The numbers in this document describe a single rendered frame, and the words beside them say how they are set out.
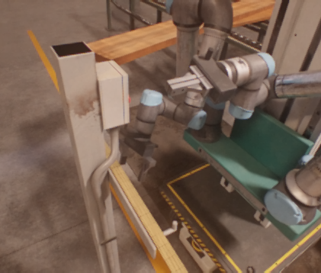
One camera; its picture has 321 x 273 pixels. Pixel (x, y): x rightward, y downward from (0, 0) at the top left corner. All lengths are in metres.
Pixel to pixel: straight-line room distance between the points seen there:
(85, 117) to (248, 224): 1.11
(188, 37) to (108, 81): 0.59
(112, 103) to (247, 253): 1.03
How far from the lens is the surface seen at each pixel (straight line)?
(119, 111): 0.51
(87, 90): 0.47
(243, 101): 0.78
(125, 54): 1.46
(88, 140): 0.54
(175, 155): 2.11
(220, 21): 0.90
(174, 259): 0.51
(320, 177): 0.73
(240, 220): 1.43
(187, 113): 0.94
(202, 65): 0.66
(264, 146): 1.15
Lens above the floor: 1.47
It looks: 40 degrees down
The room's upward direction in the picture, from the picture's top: 4 degrees clockwise
